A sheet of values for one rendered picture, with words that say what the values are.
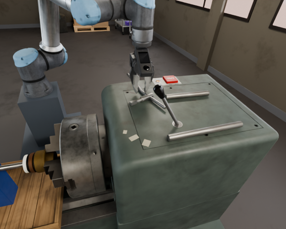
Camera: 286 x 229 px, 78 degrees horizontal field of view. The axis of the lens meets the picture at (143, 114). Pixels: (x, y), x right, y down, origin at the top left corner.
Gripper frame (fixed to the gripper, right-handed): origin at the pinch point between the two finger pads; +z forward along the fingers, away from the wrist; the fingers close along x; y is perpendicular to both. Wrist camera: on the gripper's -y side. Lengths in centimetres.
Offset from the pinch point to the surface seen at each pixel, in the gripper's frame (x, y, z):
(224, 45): -235, 237, 64
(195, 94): -22.4, -6.4, 0.4
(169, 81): -16.2, 7.7, 0.9
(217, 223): -40, -36, 74
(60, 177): 33.5, -24.6, 14.7
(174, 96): -12.6, -6.1, 0.3
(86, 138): 23.8, -18.0, 5.0
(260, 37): -242, 172, 32
